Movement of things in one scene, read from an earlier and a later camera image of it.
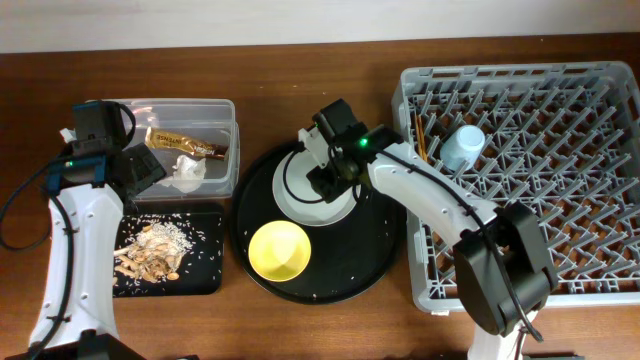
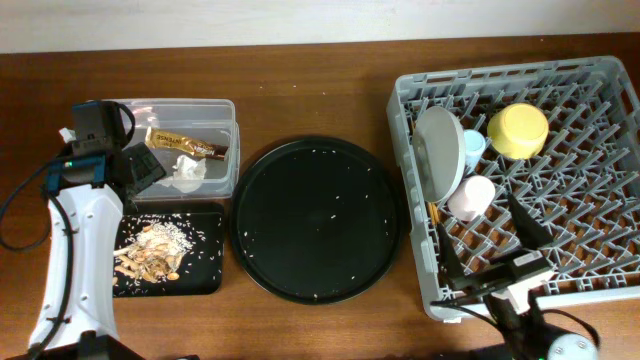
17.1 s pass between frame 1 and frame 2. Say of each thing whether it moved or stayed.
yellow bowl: moved
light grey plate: moved
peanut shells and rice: stayed
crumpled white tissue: stayed
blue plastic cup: stayed
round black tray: stayed
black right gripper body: moved
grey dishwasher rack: stayed
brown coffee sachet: stayed
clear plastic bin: stayed
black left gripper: stayed
